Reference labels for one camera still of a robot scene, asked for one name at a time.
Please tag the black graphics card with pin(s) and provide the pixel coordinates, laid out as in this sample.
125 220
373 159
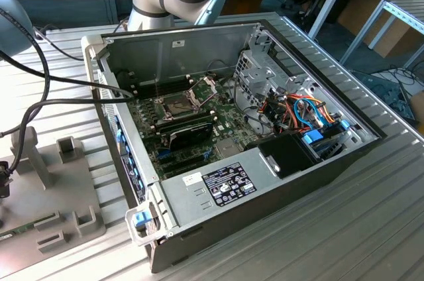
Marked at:
190 133

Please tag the silver drive cage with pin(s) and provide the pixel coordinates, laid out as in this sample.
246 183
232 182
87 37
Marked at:
255 75

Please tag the green RAM stick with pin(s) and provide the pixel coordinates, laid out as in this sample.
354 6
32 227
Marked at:
16 230

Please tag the aluminium frame shelf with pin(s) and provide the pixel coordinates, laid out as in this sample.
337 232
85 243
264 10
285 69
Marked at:
405 12

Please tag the brown cardboard box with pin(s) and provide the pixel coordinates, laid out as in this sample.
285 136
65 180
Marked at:
359 12

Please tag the green motherboard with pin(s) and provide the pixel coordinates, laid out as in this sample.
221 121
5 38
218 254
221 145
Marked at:
232 125

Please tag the open black PC case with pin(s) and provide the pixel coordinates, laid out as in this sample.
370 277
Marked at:
265 221

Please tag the black plastic shroud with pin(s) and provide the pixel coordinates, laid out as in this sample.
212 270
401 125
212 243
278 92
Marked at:
288 151

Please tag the silver power supply unit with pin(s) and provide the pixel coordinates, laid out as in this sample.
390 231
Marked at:
185 201

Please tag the blue case latch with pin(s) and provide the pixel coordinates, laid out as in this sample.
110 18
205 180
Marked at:
140 219

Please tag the small blue drive clip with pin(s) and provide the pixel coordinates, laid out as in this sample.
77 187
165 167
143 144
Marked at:
345 125

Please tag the brown cardboard piece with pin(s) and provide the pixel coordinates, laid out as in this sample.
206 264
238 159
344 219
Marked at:
418 108

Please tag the blue disk carrier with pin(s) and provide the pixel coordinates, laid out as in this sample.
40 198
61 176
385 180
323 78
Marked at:
313 137

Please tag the silver chipset heatsink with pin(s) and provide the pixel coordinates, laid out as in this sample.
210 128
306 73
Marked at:
228 148

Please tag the grey parts rack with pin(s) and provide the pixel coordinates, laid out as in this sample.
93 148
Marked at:
66 195

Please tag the CPU socket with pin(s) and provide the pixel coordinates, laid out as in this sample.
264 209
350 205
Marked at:
175 107

